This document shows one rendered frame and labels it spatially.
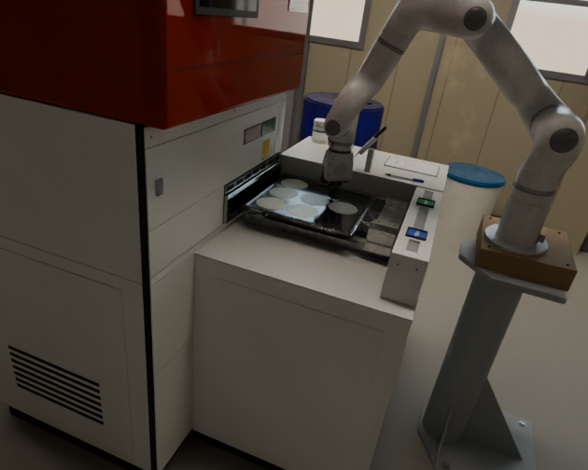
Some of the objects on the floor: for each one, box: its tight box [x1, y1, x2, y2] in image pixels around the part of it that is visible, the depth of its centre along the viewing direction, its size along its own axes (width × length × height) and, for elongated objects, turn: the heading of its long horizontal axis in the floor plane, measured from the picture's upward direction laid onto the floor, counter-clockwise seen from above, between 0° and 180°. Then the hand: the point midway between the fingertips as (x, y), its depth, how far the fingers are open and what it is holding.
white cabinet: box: [192, 255, 419, 470], centre depth 178 cm, size 64×96×82 cm, turn 147°
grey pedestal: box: [417, 240, 567, 470], centre depth 162 cm, size 51×44×82 cm
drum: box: [299, 91, 385, 150], centre depth 349 cm, size 61×61×92 cm
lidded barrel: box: [433, 162, 507, 252], centre depth 336 cm, size 46×46×56 cm
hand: (332, 192), depth 153 cm, fingers closed
